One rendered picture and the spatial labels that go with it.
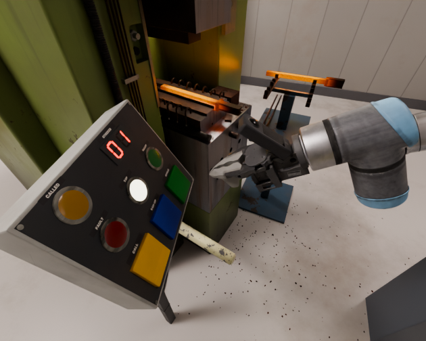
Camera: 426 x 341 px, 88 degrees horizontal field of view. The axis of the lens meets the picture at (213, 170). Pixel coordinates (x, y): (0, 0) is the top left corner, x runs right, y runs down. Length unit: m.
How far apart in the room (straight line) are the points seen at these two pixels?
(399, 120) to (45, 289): 1.80
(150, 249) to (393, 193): 0.47
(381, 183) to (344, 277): 1.27
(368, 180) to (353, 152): 0.08
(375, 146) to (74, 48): 0.66
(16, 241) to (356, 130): 0.51
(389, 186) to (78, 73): 0.72
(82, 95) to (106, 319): 1.22
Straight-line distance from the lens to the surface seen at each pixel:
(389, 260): 1.95
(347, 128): 0.44
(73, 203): 0.39
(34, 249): 0.38
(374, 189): 0.52
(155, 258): 0.47
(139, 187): 0.47
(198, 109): 0.93
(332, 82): 1.46
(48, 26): 0.66
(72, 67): 0.68
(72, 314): 1.66
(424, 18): 3.64
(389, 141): 0.46
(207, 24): 0.80
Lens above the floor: 1.43
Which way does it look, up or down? 44 degrees down
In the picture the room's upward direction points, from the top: straight up
